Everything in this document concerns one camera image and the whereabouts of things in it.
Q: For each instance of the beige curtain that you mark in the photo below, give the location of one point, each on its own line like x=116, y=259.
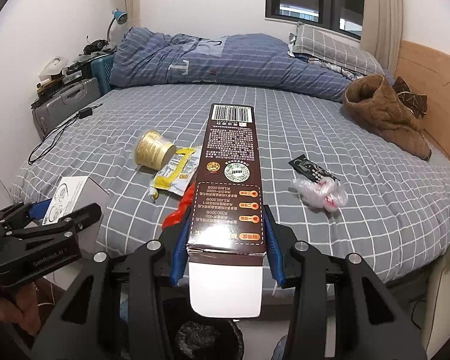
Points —
x=382, y=31

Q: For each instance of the clear plastic bag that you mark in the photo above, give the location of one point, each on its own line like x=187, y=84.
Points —
x=326, y=194

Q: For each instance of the brown fleece garment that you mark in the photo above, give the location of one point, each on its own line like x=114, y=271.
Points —
x=389, y=110

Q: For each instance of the brown long carton box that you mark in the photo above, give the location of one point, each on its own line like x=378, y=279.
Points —
x=227, y=241

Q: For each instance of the yellow white snack wrapper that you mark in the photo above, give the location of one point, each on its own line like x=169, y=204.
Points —
x=177, y=174

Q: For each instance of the wooden headboard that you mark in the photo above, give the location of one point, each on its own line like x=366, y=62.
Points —
x=427, y=71

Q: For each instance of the blue striped duvet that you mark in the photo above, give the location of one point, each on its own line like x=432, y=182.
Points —
x=145, y=58

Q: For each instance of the blue desk lamp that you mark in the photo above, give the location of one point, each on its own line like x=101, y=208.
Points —
x=119, y=17

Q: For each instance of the black lined trash bin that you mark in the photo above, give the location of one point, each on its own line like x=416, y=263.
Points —
x=210, y=339

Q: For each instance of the teal plastic crate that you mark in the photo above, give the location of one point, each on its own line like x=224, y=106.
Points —
x=101, y=69

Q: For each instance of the grey checked pillow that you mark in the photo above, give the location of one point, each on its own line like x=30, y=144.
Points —
x=313, y=46

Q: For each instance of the red plastic wrapper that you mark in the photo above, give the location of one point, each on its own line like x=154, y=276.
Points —
x=185, y=202

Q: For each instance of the white paper box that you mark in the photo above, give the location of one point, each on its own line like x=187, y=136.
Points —
x=73, y=193

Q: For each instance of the gold round cup container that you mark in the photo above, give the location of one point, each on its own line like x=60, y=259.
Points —
x=153, y=150

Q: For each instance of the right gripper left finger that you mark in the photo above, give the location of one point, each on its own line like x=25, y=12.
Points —
x=157, y=264

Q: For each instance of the grey hard suitcase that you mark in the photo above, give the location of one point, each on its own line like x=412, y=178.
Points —
x=48, y=114

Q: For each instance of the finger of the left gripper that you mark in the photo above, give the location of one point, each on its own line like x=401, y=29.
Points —
x=20, y=215
x=67, y=229

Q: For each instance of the black printed sachet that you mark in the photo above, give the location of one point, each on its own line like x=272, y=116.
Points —
x=309, y=169

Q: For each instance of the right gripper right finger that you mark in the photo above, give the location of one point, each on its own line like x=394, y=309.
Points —
x=298, y=265

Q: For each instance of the person left hand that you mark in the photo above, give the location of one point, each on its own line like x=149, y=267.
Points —
x=23, y=310

